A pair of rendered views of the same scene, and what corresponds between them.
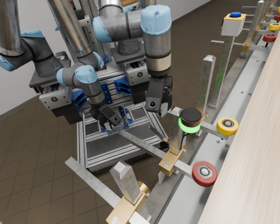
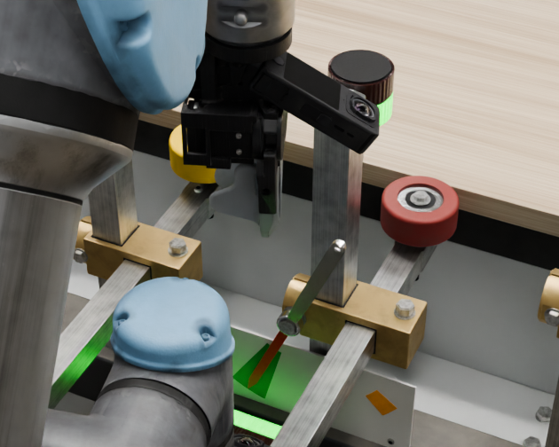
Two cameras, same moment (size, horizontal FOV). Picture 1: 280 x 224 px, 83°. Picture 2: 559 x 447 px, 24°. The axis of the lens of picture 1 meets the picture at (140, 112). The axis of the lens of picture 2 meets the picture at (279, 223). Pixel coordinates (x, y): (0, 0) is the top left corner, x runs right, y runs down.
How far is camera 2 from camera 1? 1.08 m
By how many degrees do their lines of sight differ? 76
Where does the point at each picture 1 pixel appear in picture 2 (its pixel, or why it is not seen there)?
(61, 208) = not seen: outside the picture
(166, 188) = (420, 430)
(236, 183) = (435, 148)
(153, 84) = (296, 77)
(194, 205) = (425, 393)
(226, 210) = (515, 171)
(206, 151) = not seen: hidden behind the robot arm
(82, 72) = (213, 300)
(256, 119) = not seen: hidden behind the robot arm
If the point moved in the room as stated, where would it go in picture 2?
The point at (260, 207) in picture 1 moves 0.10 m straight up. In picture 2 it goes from (484, 122) to (494, 46)
